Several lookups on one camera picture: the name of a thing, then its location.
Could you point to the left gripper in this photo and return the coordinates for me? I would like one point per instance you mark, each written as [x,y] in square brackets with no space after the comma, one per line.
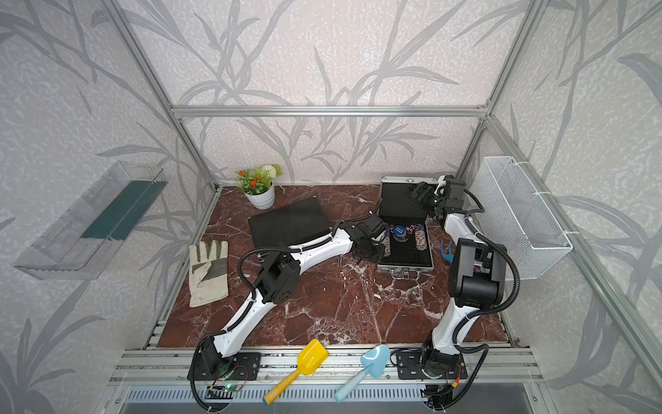
[379,257]

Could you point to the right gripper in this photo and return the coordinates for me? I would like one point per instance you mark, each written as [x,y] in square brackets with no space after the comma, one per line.
[423,198]

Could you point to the silver aluminium poker case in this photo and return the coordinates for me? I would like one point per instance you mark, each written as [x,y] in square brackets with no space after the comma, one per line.
[407,251]

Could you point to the black poker case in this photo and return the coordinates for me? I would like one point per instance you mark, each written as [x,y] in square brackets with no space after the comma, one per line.
[293,224]

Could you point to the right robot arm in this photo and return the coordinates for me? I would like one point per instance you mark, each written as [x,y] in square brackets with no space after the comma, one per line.
[483,279]

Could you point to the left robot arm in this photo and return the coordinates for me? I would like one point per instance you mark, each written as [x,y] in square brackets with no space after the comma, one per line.
[272,274]

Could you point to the poker chips row left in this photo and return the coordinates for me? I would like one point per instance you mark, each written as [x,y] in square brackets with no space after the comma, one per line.
[387,244]

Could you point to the poker chips row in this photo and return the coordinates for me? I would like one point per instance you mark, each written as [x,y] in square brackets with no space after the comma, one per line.
[420,240]
[387,244]

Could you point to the poker chips row right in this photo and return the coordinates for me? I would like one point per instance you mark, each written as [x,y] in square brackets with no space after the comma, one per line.
[420,240]

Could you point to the blue dealer button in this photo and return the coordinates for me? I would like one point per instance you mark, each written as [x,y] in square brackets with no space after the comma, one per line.
[400,233]

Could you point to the blue hand rake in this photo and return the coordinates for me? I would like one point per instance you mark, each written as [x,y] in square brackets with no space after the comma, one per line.
[447,251]

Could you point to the light blue toy shovel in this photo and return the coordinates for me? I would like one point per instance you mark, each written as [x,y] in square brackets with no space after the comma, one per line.
[373,363]

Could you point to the yellow toy shovel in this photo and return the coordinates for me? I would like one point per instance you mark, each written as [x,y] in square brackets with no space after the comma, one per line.
[308,361]

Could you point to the potted plant white pot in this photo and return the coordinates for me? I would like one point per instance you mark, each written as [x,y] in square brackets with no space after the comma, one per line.
[258,184]

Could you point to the beige work glove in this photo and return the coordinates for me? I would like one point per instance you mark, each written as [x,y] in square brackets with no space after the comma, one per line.
[208,272]

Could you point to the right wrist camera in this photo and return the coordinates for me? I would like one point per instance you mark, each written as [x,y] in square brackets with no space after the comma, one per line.
[441,182]

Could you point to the white wire mesh basket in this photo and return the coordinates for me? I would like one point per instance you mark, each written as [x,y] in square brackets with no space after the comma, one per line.
[517,216]

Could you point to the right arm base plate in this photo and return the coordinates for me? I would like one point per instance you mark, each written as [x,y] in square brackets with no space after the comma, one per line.
[412,366]

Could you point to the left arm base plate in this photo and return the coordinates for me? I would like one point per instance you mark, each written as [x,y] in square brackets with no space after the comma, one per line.
[240,367]

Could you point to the clear plastic wall shelf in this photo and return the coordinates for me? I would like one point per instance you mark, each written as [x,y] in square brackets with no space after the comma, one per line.
[82,243]

